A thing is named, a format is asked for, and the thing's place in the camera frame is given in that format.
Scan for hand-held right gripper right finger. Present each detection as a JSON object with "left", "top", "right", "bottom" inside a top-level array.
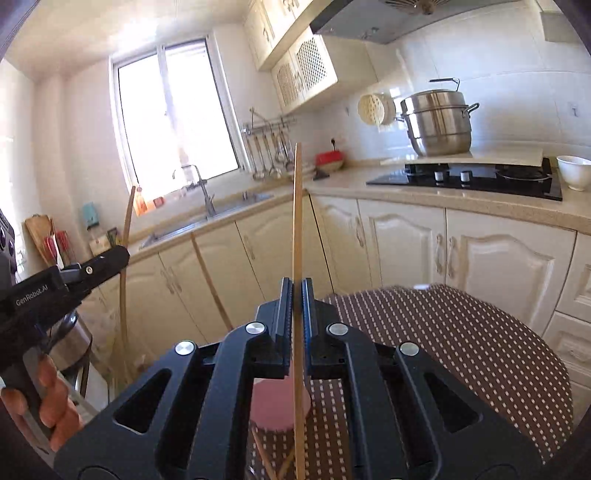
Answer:
[{"left": 300, "top": 277, "right": 541, "bottom": 480}]

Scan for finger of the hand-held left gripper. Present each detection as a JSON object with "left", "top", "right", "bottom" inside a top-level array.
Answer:
[{"left": 59, "top": 246, "right": 131, "bottom": 302}]

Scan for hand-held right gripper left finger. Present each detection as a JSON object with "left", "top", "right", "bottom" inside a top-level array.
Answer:
[{"left": 53, "top": 277, "right": 296, "bottom": 480}]

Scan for pink cup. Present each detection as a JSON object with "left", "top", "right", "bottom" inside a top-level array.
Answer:
[{"left": 249, "top": 373, "right": 311, "bottom": 433}]

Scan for red kitchen utensils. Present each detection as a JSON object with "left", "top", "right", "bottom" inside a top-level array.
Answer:
[{"left": 44, "top": 231, "right": 71, "bottom": 265}]

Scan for row of hanging kitchen utensils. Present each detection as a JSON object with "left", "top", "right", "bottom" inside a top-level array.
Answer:
[{"left": 247, "top": 129, "right": 296, "bottom": 182}]

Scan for person's left hand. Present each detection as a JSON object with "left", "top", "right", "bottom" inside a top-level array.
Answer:
[{"left": 0, "top": 355, "right": 85, "bottom": 453}]

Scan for small boxes on counter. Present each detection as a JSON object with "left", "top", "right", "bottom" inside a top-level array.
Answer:
[{"left": 90, "top": 228, "right": 122, "bottom": 257}]

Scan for stainless steel trash can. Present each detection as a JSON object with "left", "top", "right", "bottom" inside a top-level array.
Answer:
[{"left": 48, "top": 311, "right": 93, "bottom": 371}]

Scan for wooden cutting board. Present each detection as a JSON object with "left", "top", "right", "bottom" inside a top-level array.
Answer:
[{"left": 25, "top": 215, "right": 58, "bottom": 268}]

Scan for stainless steel sink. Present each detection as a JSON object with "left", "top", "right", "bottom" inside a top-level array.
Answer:
[{"left": 139, "top": 191, "right": 275, "bottom": 250}]

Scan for metal sink faucet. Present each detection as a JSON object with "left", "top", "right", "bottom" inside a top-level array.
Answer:
[{"left": 172, "top": 165, "right": 217, "bottom": 217}]

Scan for round polka dot table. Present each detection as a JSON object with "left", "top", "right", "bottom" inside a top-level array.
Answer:
[{"left": 245, "top": 284, "right": 575, "bottom": 480}]

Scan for red container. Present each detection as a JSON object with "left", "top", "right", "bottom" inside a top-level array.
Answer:
[{"left": 315, "top": 150, "right": 346, "bottom": 171}]

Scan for kitchen window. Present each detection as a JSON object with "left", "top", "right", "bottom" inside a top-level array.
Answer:
[{"left": 109, "top": 39, "right": 245, "bottom": 195}]

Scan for black gas stove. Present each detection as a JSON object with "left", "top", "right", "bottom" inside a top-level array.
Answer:
[{"left": 366, "top": 159, "right": 564, "bottom": 201}]

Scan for stainless steel steamer pot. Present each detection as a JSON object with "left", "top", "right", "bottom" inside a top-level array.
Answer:
[{"left": 394, "top": 78, "right": 481, "bottom": 158}]

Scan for cream upper kitchen cabinets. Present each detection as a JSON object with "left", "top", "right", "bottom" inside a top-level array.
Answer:
[{"left": 242, "top": 0, "right": 393, "bottom": 114}]

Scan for white bowl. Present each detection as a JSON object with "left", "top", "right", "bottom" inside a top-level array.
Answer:
[{"left": 556, "top": 154, "right": 591, "bottom": 191}]

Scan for range hood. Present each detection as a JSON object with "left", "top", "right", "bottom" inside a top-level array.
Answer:
[{"left": 309, "top": 0, "right": 539, "bottom": 45}]

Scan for wall utensil rail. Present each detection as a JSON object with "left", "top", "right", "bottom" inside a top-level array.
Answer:
[{"left": 242, "top": 108, "right": 297, "bottom": 138}]

